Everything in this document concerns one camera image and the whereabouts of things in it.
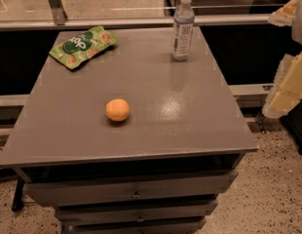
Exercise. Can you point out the grey drawer cabinet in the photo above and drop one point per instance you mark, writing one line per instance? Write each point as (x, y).
(157, 172)

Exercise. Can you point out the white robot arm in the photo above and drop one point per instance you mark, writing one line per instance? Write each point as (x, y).
(296, 30)

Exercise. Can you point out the blue plastic water bottle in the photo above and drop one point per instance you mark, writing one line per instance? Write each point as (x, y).
(183, 21)

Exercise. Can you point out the black table leg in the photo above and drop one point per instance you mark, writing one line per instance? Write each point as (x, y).
(18, 204)

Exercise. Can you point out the metal railing frame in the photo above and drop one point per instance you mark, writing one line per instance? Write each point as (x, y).
(28, 27)

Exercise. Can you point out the orange fruit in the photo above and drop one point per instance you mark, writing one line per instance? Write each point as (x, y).
(117, 110)

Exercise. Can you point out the green snack bag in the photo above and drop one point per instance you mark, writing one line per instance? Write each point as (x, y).
(82, 47)

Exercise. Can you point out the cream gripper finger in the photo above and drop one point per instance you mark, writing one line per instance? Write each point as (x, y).
(286, 15)
(287, 89)

